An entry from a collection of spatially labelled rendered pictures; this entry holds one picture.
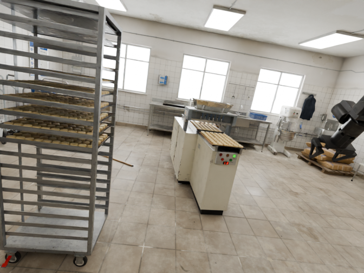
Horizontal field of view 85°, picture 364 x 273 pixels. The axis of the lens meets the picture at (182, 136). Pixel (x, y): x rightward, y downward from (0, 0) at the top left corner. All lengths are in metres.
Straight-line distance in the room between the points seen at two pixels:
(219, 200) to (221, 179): 0.29
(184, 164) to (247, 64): 4.21
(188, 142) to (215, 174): 0.74
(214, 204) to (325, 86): 5.85
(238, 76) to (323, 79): 2.61
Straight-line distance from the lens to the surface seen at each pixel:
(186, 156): 2.92
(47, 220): 2.23
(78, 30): 1.42
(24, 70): 1.54
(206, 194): 2.43
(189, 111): 2.75
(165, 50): 6.08
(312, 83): 7.33
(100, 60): 1.33
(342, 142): 0.88
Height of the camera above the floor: 1.48
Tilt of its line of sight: 14 degrees down
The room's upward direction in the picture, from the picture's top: 9 degrees clockwise
